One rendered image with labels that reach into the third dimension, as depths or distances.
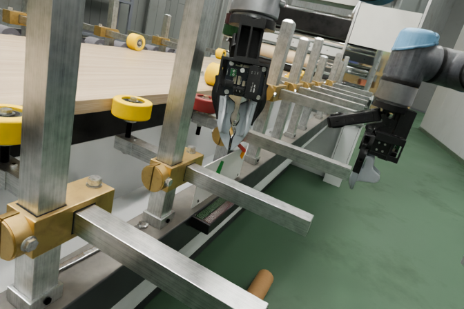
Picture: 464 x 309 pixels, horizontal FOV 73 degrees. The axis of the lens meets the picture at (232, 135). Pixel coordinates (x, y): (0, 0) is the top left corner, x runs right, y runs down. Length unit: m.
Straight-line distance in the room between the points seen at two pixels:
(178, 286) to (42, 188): 0.18
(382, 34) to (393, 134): 2.29
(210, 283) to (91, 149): 0.47
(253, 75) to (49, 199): 0.30
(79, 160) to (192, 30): 0.37
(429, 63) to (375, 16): 2.30
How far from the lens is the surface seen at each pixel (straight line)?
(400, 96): 0.73
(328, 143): 3.23
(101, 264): 0.57
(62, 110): 0.38
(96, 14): 5.40
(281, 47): 1.00
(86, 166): 0.76
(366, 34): 3.01
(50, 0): 0.35
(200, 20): 0.54
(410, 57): 0.73
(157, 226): 0.65
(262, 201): 0.57
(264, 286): 1.58
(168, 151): 0.58
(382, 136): 0.74
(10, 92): 0.66
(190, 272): 0.37
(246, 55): 0.46
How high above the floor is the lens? 1.07
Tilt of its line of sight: 17 degrees down
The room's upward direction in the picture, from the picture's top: 14 degrees clockwise
